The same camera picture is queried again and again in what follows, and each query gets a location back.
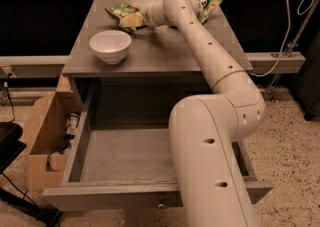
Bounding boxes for black stand with cable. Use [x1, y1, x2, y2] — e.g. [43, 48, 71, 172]
[0, 122, 62, 227]

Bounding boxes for white cable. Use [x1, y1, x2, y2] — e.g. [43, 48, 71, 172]
[249, 0, 316, 79]

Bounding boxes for items inside cardboard box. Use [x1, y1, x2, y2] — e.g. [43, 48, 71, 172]
[62, 113, 80, 154]

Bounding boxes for grey open top drawer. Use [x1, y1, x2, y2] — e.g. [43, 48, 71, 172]
[42, 82, 274, 212]

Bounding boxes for cardboard box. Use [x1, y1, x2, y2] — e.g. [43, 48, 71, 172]
[23, 76, 82, 190]

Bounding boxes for green jalapeno chip bag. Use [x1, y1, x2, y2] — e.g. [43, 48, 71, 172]
[105, 3, 145, 33]

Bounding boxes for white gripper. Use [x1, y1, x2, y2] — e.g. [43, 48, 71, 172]
[120, 1, 166, 28]

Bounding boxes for green chip bag right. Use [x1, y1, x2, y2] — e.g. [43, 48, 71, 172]
[197, 0, 223, 24]

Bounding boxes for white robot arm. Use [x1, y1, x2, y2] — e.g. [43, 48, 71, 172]
[143, 0, 265, 227]

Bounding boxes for white ceramic bowl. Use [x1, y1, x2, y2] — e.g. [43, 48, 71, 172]
[89, 30, 131, 65]

